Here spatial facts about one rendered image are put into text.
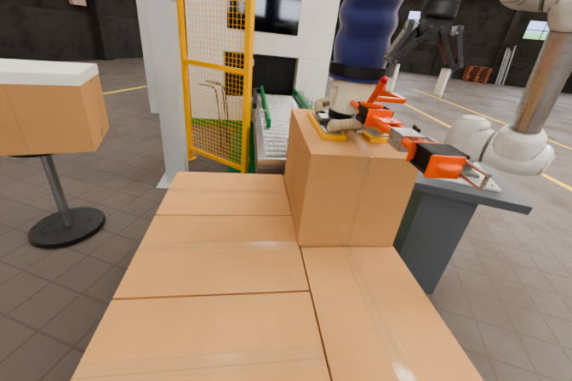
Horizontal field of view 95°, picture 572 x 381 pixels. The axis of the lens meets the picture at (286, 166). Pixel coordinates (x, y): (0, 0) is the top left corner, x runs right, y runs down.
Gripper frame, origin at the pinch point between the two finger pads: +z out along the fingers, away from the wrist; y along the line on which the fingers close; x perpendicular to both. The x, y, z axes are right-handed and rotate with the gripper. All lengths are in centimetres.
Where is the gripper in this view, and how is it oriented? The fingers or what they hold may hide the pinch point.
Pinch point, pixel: (414, 89)
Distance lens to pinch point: 78.7
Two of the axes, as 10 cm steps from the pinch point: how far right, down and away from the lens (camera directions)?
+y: -9.9, -0.5, -1.2
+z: -1.0, 8.9, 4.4
